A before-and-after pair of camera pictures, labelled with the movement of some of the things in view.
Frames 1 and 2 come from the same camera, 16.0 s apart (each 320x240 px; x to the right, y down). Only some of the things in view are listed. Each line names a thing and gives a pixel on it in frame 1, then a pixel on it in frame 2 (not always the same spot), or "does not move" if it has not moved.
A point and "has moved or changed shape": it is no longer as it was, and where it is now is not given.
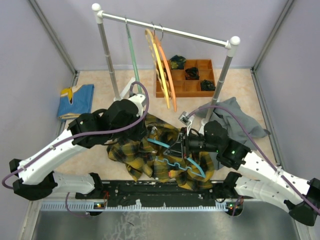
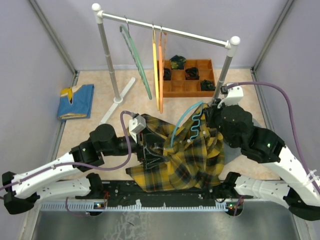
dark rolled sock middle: (192, 73) does not move
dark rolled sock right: (207, 85) does not move
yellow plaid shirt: (144, 154) has moved or changed shape
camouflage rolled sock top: (177, 62) does not move
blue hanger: (160, 143) -> (191, 128)
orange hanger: (161, 49) -> (161, 71)
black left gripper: (141, 133) -> (150, 157)
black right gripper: (176, 149) -> (211, 111)
